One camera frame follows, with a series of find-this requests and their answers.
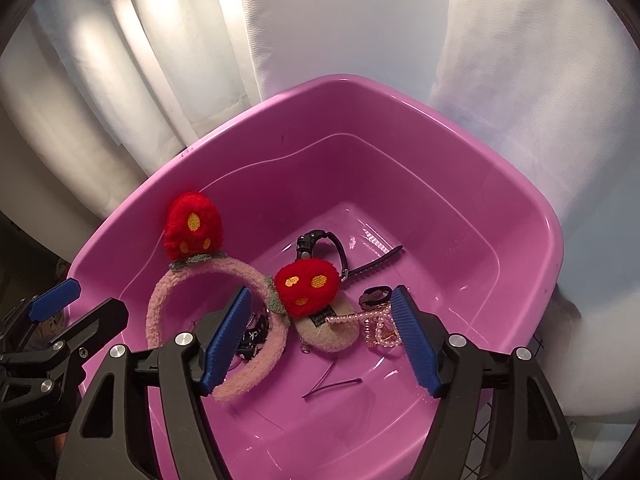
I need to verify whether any dark metal hair pin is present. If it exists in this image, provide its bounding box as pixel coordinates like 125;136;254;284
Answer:
302;359;363;400

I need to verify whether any beige fluffy round puff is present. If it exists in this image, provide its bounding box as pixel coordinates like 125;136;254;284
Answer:
293;294;360;353

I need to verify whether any white grid bed sheet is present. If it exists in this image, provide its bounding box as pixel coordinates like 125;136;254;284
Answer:
464;344;582;479

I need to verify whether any pink strawberry plush headband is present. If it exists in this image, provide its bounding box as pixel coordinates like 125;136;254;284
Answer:
145;192;343;402

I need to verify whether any black hair comb clip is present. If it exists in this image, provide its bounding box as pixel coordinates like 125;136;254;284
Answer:
344;245;404;282

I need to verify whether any white curtain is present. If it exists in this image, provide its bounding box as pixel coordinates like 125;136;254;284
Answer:
1;0;639;417

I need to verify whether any pink plastic tub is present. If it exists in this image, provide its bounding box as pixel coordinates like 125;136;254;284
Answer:
68;76;563;479

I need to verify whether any pink pearl bead bracelet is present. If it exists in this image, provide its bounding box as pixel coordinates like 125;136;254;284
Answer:
324;306;403;349

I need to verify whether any black hair tie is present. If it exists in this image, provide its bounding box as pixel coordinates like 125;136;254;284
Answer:
358;284;394;312

